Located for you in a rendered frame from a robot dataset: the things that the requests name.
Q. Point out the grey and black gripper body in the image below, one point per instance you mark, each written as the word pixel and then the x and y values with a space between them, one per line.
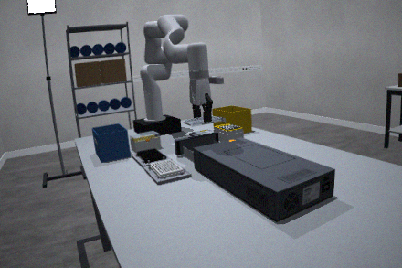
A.
pixel 197 89

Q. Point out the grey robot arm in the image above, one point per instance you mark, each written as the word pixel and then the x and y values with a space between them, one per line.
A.
pixel 160 59

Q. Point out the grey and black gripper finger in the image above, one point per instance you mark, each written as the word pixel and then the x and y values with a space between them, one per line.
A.
pixel 207 109
pixel 196 111

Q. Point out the yellow open-top box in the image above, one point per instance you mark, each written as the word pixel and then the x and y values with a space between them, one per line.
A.
pixel 238 116

